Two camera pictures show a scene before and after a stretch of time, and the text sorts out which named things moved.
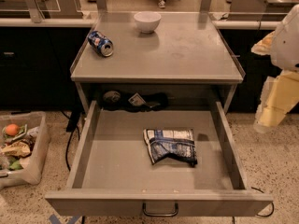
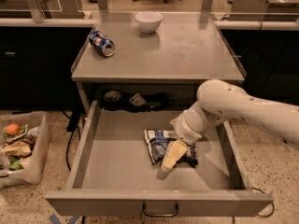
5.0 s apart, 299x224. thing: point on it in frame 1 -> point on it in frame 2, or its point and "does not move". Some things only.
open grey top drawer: x=114 y=175 does not move
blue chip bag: x=163 y=143 does not move
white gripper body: x=288 y=44 -> x=186 y=131
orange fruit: x=11 y=130 does not move
